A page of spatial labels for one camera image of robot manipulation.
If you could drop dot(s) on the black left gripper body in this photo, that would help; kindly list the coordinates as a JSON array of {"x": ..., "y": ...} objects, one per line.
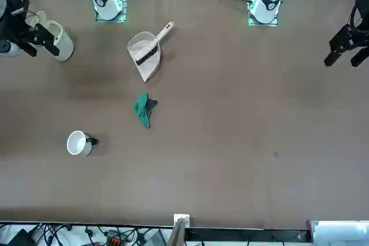
[{"x": 360, "y": 34}]

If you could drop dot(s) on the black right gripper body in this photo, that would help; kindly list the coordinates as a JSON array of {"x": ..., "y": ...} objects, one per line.
[{"x": 14, "y": 31}]

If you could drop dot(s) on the green cloth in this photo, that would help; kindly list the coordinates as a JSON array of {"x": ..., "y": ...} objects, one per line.
[{"x": 141, "y": 110}]

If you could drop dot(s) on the cream bin with lid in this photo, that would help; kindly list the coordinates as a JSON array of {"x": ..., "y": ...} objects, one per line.
[{"x": 64, "y": 45}]

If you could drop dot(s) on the white cup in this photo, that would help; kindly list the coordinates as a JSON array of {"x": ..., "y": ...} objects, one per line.
[{"x": 76, "y": 143}]

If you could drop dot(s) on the beige plastic dustpan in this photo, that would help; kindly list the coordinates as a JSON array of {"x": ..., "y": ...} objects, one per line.
[{"x": 147, "y": 68}]

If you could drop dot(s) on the beige hand brush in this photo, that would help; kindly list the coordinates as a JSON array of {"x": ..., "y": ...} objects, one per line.
[{"x": 161, "y": 35}]

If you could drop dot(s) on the silver metal box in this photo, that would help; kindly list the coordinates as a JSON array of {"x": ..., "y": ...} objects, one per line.
[{"x": 340, "y": 233}]

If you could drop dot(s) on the black and orange plug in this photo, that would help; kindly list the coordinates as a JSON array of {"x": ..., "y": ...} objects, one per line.
[{"x": 112, "y": 238}]

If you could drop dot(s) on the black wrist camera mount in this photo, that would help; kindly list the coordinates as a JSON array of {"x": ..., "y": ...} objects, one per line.
[{"x": 17, "y": 1}]

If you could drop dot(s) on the white camera post bracket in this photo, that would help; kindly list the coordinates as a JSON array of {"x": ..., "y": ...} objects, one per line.
[{"x": 181, "y": 220}]

